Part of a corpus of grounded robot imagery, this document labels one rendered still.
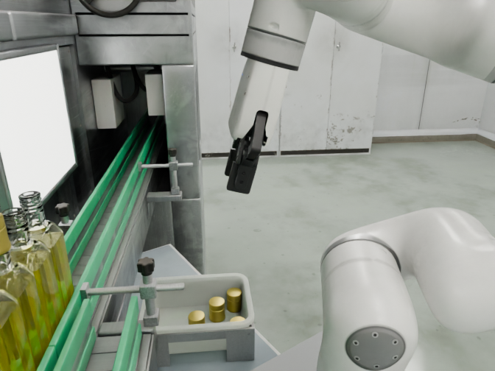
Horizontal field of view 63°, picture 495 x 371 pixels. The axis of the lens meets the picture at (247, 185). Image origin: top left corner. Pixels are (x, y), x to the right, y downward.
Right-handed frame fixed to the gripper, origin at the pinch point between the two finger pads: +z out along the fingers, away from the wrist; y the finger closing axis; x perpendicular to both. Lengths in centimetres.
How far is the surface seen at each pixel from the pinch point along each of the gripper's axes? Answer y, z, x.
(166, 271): -42, 46, -5
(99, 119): -102, 26, -39
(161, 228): -90, 59, -8
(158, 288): -5.4, 24.9, -7.2
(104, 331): -4.3, 34.5, -14.4
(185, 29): -90, -14, -14
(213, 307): -18.2, 36.9, 5.4
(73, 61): -87, 5, -46
